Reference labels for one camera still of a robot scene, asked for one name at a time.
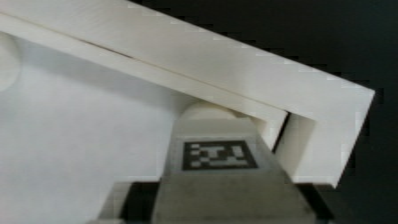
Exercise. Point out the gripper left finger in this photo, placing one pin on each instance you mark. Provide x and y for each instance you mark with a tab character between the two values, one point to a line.
128	204

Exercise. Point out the white leg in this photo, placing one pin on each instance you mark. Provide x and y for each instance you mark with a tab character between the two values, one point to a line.
224	184

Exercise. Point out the white U-shaped obstacle fence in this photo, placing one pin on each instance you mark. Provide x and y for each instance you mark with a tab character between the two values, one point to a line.
151	46

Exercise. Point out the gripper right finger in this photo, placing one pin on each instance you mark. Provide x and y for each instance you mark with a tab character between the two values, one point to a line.
313	192

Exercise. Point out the white square tabletop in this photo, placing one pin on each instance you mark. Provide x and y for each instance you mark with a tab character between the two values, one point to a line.
86	117

